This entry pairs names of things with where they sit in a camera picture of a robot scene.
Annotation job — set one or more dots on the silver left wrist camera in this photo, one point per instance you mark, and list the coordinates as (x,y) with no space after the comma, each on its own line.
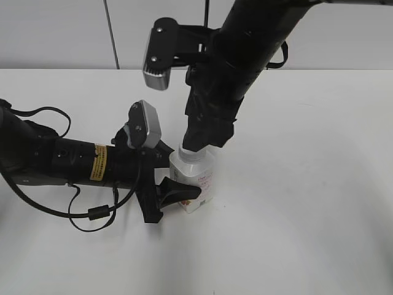
(142,128)

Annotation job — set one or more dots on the white yili yogurt bottle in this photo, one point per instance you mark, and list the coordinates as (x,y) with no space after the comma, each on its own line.
(197,174)

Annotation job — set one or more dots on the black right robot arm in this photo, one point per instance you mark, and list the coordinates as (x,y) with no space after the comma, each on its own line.
(237,53)

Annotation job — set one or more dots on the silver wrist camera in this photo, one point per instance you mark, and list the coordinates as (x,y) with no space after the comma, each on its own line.
(172,45)
(142,128)

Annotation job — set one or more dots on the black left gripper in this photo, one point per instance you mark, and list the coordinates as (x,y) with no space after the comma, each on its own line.
(135,168)

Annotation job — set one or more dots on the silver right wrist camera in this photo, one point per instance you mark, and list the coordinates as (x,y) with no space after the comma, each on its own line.
(172,45)

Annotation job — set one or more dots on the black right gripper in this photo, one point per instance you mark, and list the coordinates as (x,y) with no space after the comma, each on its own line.
(216,94)

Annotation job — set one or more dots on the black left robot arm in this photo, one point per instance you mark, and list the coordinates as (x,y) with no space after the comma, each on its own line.
(36,155)

